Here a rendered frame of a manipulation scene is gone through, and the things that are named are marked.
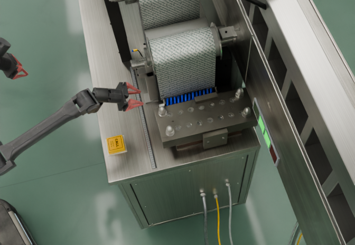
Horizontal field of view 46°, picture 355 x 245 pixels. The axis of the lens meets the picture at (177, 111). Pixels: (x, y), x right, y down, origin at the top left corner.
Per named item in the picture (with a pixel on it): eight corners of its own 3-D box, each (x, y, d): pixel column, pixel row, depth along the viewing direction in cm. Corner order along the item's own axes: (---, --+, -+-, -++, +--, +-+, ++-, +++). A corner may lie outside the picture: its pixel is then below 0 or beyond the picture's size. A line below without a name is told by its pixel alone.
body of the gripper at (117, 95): (122, 111, 169) (105, 110, 165) (118, 91, 174) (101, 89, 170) (128, 102, 164) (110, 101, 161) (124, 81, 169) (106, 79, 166)
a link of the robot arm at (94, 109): (89, 111, 156) (76, 92, 158) (80, 125, 165) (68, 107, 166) (113, 99, 164) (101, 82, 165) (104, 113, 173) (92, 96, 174)
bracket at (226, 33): (218, 31, 162) (218, 28, 160) (233, 28, 163) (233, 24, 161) (222, 41, 160) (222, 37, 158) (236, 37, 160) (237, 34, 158)
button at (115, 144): (106, 140, 184) (105, 138, 182) (122, 136, 184) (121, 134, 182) (109, 154, 180) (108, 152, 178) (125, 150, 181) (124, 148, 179)
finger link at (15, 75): (27, 62, 188) (10, 56, 180) (34, 72, 185) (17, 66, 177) (18, 73, 189) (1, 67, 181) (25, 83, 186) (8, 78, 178)
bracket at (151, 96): (142, 95, 194) (132, 55, 168) (156, 92, 195) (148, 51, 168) (145, 104, 192) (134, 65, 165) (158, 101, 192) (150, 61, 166)
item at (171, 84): (160, 99, 178) (156, 74, 162) (214, 86, 180) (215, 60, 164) (160, 100, 178) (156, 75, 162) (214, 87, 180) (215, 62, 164)
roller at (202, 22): (146, 43, 182) (142, 24, 171) (203, 29, 183) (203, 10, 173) (152, 64, 176) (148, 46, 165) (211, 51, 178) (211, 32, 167)
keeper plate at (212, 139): (202, 145, 179) (202, 133, 169) (225, 139, 179) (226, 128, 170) (204, 150, 178) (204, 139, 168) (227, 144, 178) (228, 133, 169)
